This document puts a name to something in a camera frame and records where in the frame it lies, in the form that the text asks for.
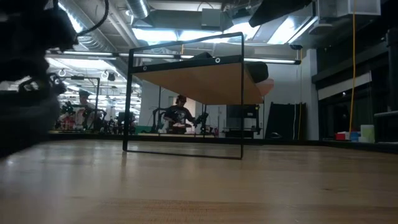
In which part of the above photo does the round silver air duct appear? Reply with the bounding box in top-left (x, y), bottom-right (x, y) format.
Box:
top-left (125, 0), bottom-right (150, 20)

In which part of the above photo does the black aluminium table frame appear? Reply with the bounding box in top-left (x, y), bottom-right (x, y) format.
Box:
top-left (46, 132), bottom-right (398, 154)

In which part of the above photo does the wooden shelf black metal frame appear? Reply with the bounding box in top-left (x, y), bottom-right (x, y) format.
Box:
top-left (123, 32), bottom-right (266, 161)

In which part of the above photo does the black standing panel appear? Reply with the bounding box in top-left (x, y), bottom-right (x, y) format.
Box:
top-left (265, 101), bottom-right (308, 141)

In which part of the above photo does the pale green box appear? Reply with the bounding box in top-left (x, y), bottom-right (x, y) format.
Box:
top-left (360, 124), bottom-right (376, 144)

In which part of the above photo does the black equipment cart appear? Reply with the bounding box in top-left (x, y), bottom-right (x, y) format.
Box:
top-left (224, 104), bottom-right (262, 139)

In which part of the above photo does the person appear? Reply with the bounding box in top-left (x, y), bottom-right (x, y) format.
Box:
top-left (164, 95), bottom-right (197, 135)
top-left (76, 89), bottom-right (95, 131)

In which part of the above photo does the yellow cable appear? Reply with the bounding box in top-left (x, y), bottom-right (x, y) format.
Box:
top-left (348, 0), bottom-right (357, 135)

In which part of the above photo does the long ceiling lamp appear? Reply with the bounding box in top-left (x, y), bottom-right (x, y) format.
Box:
top-left (46, 50), bottom-right (302, 65)

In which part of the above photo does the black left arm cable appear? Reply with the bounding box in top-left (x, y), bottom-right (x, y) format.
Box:
top-left (73, 0), bottom-right (110, 40)

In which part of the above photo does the grey ceiling unit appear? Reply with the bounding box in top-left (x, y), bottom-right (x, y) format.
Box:
top-left (201, 8), bottom-right (234, 32)

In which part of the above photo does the silver ribbed air duct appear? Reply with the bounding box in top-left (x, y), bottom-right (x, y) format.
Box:
top-left (57, 0), bottom-right (118, 54)

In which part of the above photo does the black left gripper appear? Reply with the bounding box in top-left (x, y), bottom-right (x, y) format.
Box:
top-left (0, 90), bottom-right (62, 156)

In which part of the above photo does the background wooden table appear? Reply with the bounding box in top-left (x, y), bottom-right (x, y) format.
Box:
top-left (136, 132), bottom-right (215, 138)

